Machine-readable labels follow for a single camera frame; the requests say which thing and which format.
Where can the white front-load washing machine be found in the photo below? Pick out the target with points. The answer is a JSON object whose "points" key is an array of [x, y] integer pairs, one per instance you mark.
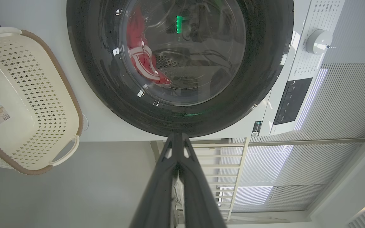
{"points": [[36, 15]]}

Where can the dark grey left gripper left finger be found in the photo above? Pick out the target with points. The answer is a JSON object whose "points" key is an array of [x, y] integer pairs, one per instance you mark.
{"points": [[157, 196]]}

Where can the black QR code sticker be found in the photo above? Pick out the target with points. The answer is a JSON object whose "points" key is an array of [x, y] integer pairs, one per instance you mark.
{"points": [[256, 129]]}

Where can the white washing machine dial knob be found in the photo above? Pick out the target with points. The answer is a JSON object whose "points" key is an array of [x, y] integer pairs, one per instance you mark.
{"points": [[318, 41]]}

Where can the black washing machine door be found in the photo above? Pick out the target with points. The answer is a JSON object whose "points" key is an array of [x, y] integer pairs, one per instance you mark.
{"points": [[100, 88]]}

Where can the black touch control panel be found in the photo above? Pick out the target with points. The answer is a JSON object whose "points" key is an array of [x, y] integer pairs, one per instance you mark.
{"points": [[291, 101]]}

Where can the cream perforated laundry basket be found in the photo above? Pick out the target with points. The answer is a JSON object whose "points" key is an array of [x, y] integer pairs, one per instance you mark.
{"points": [[21, 95]]}

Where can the white metal railing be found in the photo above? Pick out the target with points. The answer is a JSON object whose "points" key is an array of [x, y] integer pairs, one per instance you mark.
{"points": [[242, 158]]}

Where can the red garment with white stripes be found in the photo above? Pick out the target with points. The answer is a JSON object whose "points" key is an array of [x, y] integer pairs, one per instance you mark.
{"points": [[141, 60]]}

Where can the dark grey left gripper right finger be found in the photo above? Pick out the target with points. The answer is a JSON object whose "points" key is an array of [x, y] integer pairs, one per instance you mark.
{"points": [[198, 196]]}

